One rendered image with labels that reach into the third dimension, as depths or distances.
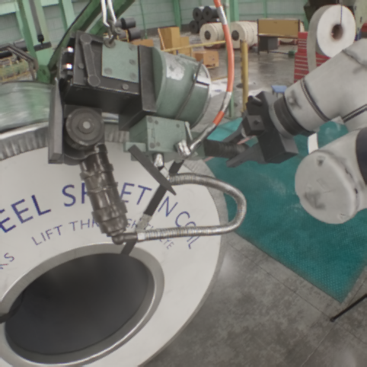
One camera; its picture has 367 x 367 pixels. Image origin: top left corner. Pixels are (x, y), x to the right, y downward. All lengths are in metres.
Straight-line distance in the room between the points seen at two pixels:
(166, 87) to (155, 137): 0.08
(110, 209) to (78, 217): 0.22
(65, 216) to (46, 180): 0.10
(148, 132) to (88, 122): 0.09
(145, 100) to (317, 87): 0.27
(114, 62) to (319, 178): 0.33
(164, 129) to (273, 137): 0.19
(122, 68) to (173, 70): 0.08
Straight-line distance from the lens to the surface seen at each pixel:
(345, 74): 0.43
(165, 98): 0.43
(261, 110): 0.51
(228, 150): 0.54
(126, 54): 0.45
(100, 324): 1.16
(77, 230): 0.65
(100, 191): 0.43
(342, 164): 0.29
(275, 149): 0.48
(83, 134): 0.39
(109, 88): 0.40
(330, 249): 2.11
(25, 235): 0.63
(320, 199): 0.31
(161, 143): 0.42
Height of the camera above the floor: 1.49
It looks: 34 degrees down
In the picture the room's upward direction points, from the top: 7 degrees counter-clockwise
